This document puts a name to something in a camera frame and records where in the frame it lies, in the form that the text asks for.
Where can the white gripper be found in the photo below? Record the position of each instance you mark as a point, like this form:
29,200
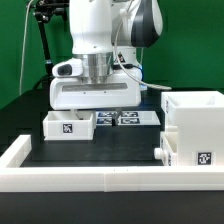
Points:
119,90

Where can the white drawer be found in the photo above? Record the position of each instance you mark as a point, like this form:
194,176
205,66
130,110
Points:
61,125
167,151

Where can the white front drawer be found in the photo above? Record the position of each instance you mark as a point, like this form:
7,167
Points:
167,151

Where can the white drawer cabinet box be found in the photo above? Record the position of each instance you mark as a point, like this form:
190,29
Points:
198,119

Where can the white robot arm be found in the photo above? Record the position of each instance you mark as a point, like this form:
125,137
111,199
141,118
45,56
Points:
104,33

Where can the white marker tag plate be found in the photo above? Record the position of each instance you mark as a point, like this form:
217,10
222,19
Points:
127,118

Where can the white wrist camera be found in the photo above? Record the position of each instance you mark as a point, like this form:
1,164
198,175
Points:
70,68

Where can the white workspace border frame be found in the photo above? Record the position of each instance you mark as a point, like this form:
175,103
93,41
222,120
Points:
15,178

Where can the black camera stand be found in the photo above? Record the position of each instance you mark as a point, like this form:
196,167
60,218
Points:
44,10

